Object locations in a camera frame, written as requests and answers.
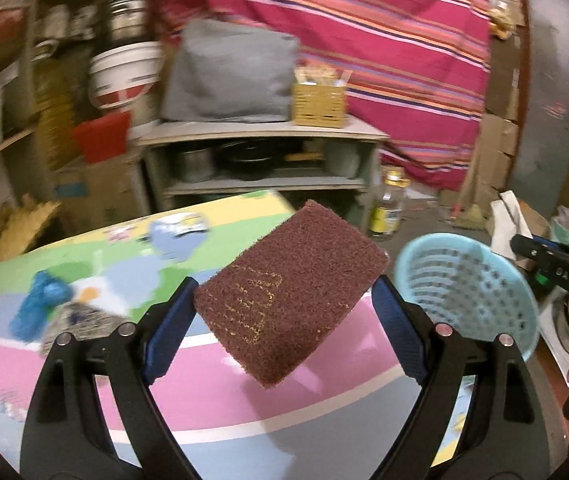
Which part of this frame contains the maroon scouring pad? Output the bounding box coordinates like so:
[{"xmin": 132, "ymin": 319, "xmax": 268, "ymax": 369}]
[{"xmin": 194, "ymin": 200, "xmax": 390, "ymax": 388}]

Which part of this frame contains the light blue laundry basket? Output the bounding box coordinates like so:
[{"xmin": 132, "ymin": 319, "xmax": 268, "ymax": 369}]
[{"xmin": 393, "ymin": 233, "xmax": 539, "ymax": 360}]

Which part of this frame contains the blue plastic shoe cover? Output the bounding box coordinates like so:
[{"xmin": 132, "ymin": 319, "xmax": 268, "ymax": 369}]
[{"xmin": 9, "ymin": 271, "xmax": 74, "ymax": 342}]

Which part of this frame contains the grey black snack bag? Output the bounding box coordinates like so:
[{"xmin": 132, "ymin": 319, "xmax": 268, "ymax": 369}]
[{"xmin": 39, "ymin": 304, "xmax": 127, "ymax": 358}]

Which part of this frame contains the colourful cartoon tablecloth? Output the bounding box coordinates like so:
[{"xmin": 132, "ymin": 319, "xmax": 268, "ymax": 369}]
[{"xmin": 0, "ymin": 191, "xmax": 420, "ymax": 479}]

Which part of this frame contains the yellow egg tray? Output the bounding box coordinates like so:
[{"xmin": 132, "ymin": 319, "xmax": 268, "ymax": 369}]
[{"xmin": 0, "ymin": 193, "xmax": 62, "ymax": 261}]

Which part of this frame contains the cardboard box under basket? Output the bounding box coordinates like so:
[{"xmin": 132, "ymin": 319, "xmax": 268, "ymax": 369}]
[{"xmin": 53, "ymin": 148, "xmax": 151, "ymax": 232}]

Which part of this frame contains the striped red curtain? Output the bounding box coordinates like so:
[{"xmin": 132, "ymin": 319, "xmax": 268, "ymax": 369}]
[{"xmin": 154, "ymin": 0, "xmax": 490, "ymax": 190}]

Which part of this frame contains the wooden low cabinet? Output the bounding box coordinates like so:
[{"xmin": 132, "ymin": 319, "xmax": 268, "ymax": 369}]
[{"xmin": 137, "ymin": 117, "xmax": 388, "ymax": 231}]

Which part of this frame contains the yellow utensil holder box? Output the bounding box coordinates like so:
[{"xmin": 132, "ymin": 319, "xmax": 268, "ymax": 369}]
[{"xmin": 292, "ymin": 63, "xmax": 352, "ymax": 129}]

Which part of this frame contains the red plastic basket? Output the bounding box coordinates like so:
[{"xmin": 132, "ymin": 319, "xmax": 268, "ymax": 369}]
[{"xmin": 72, "ymin": 112, "xmax": 130, "ymax": 164}]

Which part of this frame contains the white plastic bucket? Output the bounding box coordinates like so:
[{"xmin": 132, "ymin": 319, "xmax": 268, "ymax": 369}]
[{"xmin": 88, "ymin": 41, "xmax": 164, "ymax": 110}]

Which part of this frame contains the grey fabric cover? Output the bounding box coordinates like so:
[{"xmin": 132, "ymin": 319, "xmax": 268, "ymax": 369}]
[{"xmin": 161, "ymin": 18, "xmax": 300, "ymax": 124}]

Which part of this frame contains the steel cooking pot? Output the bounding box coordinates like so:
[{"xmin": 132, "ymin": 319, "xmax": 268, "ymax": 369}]
[{"xmin": 96, "ymin": 0, "xmax": 153, "ymax": 51}]

